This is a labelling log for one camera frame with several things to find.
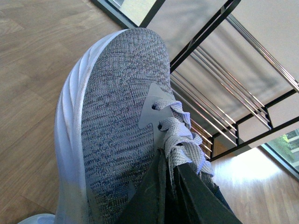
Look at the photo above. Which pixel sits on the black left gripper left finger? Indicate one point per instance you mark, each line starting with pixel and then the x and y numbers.
pixel 147 206

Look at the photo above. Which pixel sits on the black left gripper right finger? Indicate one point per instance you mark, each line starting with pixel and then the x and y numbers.
pixel 196 202

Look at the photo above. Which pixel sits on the black metal shoe rack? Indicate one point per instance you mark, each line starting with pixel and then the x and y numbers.
pixel 235 87

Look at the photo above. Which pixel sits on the light blue slipper near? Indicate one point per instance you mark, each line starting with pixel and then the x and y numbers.
pixel 39 219

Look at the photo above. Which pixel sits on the grey sneaker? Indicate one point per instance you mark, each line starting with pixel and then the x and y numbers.
pixel 114 111

